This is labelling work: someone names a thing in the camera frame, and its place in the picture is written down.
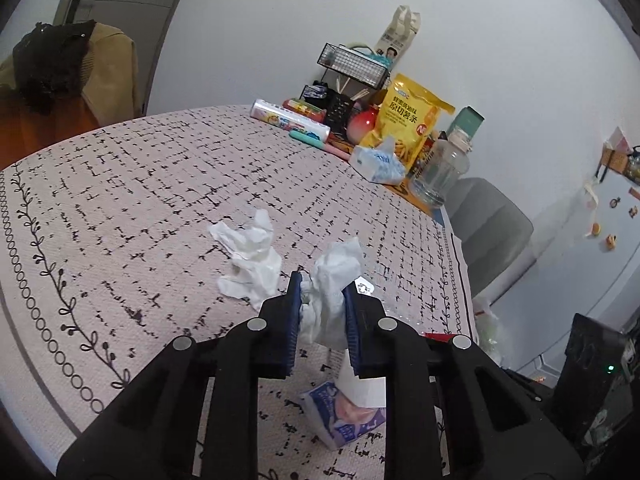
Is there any purple tissue packet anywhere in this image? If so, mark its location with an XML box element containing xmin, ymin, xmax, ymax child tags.
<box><xmin>300</xmin><ymin>351</ymin><xmax>386</xmax><ymax>451</ymax></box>

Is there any blue white tissue pack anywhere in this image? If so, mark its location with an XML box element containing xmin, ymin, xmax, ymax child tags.
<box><xmin>348</xmin><ymin>136</ymin><xmax>406</xmax><ymax>185</ymax></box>

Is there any teal pen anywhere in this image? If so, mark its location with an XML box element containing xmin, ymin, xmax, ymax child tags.
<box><xmin>288</xmin><ymin>130</ymin><xmax>324</xmax><ymax>150</ymax></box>

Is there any white refrigerator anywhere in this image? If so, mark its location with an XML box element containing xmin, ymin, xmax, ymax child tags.
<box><xmin>491</xmin><ymin>172</ymin><xmax>639</xmax><ymax>375</ymax></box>

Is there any yellow chips bag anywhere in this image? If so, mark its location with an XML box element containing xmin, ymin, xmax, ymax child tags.
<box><xmin>359</xmin><ymin>74</ymin><xmax>456</xmax><ymax>171</ymax></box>

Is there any black garment on chair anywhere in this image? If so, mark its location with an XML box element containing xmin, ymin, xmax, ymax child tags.
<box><xmin>12</xmin><ymin>20</ymin><xmax>96</xmax><ymax>115</ymax></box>

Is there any white tissue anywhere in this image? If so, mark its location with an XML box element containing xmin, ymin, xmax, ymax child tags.
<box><xmin>208</xmin><ymin>209</ymin><xmax>282</xmax><ymax>312</ymax></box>
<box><xmin>298</xmin><ymin>236</ymin><xmax>364</xmax><ymax>350</ymax></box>

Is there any pink pen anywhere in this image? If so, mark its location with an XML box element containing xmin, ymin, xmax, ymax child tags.
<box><xmin>321</xmin><ymin>143</ymin><xmax>350</xmax><ymax>162</ymax></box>

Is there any clear plastic jar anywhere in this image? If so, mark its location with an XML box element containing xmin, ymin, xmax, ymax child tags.
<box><xmin>409</xmin><ymin>127</ymin><xmax>472</xmax><ymax>209</ymax></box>

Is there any teal green box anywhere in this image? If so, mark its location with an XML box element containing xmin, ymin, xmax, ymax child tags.
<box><xmin>446</xmin><ymin>106</ymin><xmax>485</xmax><ymax>139</ymax></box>

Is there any black wire mesh rack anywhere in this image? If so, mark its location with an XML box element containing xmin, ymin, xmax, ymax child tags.
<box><xmin>317</xmin><ymin>42</ymin><xmax>390</xmax><ymax>90</ymax></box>

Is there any black electronic device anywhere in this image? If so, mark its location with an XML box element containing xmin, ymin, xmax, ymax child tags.
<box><xmin>546</xmin><ymin>314</ymin><xmax>637</xmax><ymax>460</ymax></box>

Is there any tan jacket on chair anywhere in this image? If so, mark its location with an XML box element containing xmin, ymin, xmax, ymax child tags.
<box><xmin>1</xmin><ymin>21</ymin><xmax>141</xmax><ymax>126</ymax></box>

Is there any grey upholstered chair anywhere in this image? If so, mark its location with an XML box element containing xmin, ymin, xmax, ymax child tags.
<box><xmin>445</xmin><ymin>178</ymin><xmax>534</xmax><ymax>297</ymax></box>

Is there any patterned pink tablecloth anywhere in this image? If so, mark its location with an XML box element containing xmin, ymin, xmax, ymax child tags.
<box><xmin>1</xmin><ymin>106</ymin><xmax>475</xmax><ymax>470</ymax></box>

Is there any peach shaped ornament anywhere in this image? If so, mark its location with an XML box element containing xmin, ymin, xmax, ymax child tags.
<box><xmin>346</xmin><ymin>105</ymin><xmax>378</xmax><ymax>145</ymax></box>

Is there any red snack tube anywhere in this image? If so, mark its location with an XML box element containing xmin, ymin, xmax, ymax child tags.
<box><xmin>282</xmin><ymin>99</ymin><xmax>326</xmax><ymax>122</ymax></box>

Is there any white trash bag roll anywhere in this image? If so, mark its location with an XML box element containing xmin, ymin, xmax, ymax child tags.
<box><xmin>250</xmin><ymin>99</ymin><xmax>330</xmax><ymax>142</ymax></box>

